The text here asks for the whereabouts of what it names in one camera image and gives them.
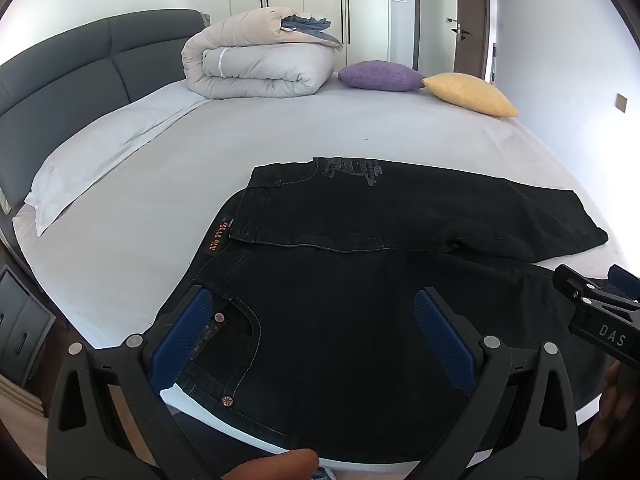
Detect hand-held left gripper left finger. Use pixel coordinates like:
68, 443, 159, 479
45, 284, 221, 480

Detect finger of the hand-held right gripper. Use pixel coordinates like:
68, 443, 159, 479
607, 264, 640, 306
552, 264, 640, 362

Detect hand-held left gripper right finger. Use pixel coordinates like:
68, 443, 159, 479
414, 287, 581, 480

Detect black denim pants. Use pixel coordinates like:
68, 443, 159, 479
155, 156, 640, 466

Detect person's right hand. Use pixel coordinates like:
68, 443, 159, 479
582, 360, 640, 461

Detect person's left hand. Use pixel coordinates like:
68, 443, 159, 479
219, 447, 321, 480

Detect dark nightstand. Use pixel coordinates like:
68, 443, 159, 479
0, 265, 57, 389

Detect white bed sheet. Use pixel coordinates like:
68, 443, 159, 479
12, 67, 640, 480

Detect white pillow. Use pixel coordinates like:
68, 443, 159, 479
25, 94, 217, 237

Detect yellow cushion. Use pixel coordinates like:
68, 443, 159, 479
422, 73, 520, 118

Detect purple cushion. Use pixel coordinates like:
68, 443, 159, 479
338, 60, 427, 93

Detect folded beige duvet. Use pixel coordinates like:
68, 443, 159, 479
181, 7, 345, 99

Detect grey bed headboard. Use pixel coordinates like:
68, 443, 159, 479
0, 8, 211, 211

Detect blue folded cloth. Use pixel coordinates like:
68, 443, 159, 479
280, 15, 342, 47

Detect door handle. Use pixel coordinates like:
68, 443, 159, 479
446, 16, 473, 39

